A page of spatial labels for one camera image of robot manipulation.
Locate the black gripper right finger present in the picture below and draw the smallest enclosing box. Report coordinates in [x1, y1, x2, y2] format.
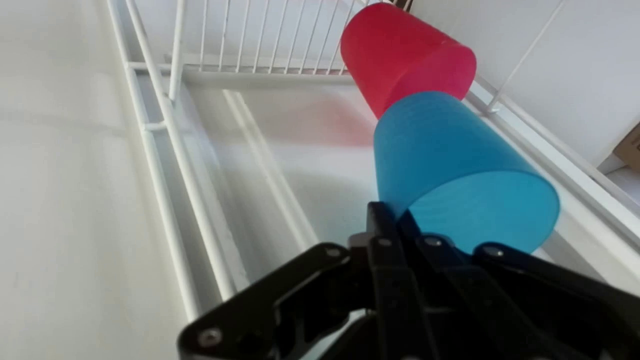
[399, 211, 640, 360]

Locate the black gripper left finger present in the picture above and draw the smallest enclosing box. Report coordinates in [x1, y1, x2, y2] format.
[175, 201, 429, 360]

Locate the blue plastic cup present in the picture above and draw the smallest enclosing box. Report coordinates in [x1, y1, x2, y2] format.
[372, 90, 563, 258]

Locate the pink plastic cup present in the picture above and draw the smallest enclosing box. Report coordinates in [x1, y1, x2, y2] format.
[339, 0, 480, 123]

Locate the white wire dish rack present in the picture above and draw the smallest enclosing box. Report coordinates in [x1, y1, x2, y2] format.
[105, 0, 640, 325]

